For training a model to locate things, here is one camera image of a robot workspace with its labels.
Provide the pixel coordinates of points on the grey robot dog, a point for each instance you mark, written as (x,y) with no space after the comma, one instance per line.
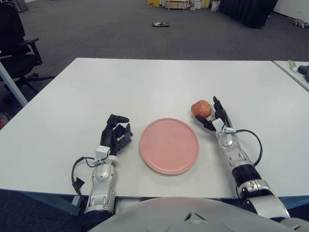
(299,23)

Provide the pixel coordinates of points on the black office chair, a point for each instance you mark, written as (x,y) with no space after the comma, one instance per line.
(14,60)

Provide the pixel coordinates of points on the black partition curtain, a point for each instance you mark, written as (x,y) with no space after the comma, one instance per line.
(248,12)

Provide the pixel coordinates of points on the grey slanted table leg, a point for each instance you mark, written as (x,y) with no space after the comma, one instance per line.
(12,84)

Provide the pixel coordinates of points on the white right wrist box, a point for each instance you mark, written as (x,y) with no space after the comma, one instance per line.
(218,124)

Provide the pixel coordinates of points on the wooden crate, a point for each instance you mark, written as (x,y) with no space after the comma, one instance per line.
(177,4)

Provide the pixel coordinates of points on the green white tube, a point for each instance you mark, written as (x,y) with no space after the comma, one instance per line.
(293,65)

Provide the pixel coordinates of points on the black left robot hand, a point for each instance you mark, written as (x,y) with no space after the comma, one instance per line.
(107,137)

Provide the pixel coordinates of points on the white bag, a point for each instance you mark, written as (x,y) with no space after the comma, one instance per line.
(215,6)

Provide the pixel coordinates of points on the white cardboard boxes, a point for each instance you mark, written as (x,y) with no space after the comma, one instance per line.
(199,3)

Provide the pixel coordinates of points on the black handheld controller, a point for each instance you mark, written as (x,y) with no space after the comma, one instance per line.
(307,77)
(303,69)

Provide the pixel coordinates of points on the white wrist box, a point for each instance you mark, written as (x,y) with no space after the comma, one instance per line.
(102,152)
(218,124)

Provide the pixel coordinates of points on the grey robot torso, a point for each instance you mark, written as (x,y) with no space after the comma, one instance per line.
(157,217)

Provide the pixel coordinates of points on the pink round plate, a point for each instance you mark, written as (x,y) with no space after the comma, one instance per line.
(169,145)

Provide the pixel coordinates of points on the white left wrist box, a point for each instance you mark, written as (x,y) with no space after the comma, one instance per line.
(102,152)

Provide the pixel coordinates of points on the red yellow apple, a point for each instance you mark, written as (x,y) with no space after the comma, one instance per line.
(200,108)

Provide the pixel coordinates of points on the yellow box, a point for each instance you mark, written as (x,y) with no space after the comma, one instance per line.
(153,3)

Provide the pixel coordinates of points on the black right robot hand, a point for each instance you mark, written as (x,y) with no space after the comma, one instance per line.
(223,113)

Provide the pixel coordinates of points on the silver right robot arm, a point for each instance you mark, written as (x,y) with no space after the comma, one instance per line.
(246,174)

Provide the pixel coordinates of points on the black flat floor object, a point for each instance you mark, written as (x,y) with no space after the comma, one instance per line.
(160,24)

